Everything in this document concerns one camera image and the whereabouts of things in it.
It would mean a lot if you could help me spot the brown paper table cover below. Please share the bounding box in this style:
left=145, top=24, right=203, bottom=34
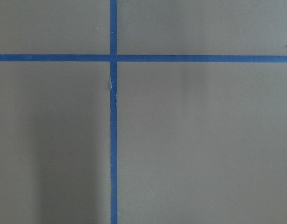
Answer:
left=0, top=0, right=287, bottom=224

